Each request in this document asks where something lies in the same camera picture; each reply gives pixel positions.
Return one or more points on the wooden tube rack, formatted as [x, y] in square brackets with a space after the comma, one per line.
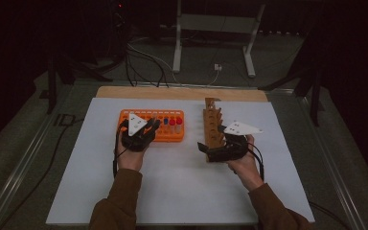
[212, 124]

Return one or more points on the white metal stand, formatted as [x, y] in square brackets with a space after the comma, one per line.
[177, 48]

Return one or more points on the black tripod stand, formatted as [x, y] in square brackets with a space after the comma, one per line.
[51, 89]
[314, 102]

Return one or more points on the blue capped test tube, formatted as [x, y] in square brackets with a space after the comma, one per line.
[165, 121]

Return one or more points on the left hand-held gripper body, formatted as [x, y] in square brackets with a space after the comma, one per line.
[137, 140]

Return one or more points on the red capped test tube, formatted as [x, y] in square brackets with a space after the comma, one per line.
[179, 120]
[172, 122]

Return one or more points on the person's left hand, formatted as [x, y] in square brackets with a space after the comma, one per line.
[131, 161]

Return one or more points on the dark equipment with red light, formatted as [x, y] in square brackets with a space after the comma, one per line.
[119, 19]

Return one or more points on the person's right hand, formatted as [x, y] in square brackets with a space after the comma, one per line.
[246, 172]

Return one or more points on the orange tube rack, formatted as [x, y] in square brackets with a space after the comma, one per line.
[172, 135]

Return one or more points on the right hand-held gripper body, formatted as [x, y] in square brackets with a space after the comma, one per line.
[230, 150]

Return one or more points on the white power plug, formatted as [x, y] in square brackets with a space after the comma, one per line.
[217, 67]

